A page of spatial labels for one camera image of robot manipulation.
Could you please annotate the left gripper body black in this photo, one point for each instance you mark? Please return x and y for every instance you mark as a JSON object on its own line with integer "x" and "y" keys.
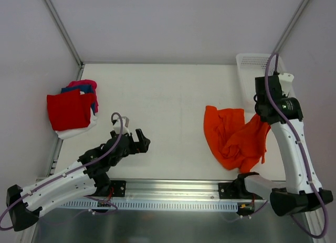
{"x": 134, "y": 145}

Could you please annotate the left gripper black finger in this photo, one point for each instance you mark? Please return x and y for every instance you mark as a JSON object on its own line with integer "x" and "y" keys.
{"x": 132, "y": 145}
{"x": 143, "y": 144}

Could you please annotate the orange t shirt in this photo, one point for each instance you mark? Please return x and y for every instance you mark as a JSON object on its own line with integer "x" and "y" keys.
{"x": 235, "y": 144}

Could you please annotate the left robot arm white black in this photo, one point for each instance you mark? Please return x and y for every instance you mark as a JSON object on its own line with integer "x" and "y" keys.
{"x": 87, "y": 176}

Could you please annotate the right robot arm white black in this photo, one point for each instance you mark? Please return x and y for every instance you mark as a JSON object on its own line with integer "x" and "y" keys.
{"x": 303, "y": 192}

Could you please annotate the white plastic basket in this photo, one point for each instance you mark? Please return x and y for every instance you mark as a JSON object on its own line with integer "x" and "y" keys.
{"x": 249, "y": 67}

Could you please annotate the white folded t shirt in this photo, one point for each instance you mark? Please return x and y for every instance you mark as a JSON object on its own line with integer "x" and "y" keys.
{"x": 74, "y": 132}

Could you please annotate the red folded t shirt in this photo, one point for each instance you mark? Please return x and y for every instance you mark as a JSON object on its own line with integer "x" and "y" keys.
{"x": 70, "y": 110}

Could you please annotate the blue folded t shirt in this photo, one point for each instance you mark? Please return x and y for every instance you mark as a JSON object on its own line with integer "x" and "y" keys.
{"x": 85, "y": 88}

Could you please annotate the pink folded t shirt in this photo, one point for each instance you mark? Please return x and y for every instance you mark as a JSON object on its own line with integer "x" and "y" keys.
{"x": 94, "y": 106}

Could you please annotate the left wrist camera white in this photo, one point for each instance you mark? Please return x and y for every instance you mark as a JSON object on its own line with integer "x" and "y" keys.
{"x": 121, "y": 126}

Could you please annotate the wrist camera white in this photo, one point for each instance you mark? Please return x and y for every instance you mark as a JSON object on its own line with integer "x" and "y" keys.
{"x": 286, "y": 80}
{"x": 121, "y": 126}

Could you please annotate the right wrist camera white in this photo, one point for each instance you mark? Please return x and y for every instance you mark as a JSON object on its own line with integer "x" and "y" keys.
{"x": 286, "y": 80}

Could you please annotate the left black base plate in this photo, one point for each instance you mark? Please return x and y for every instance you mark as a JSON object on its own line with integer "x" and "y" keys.
{"x": 115, "y": 188}

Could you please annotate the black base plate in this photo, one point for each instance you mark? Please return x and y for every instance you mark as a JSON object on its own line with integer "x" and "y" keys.
{"x": 235, "y": 190}
{"x": 115, "y": 188}

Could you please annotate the aluminium mounting rail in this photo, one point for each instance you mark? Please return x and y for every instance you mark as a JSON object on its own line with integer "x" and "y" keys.
{"x": 180, "y": 190}

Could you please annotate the white slotted cable duct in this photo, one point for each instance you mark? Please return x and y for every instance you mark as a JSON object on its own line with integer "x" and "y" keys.
{"x": 156, "y": 205}

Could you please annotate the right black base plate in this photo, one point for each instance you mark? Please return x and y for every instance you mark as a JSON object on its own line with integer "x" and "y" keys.
{"x": 235, "y": 190}

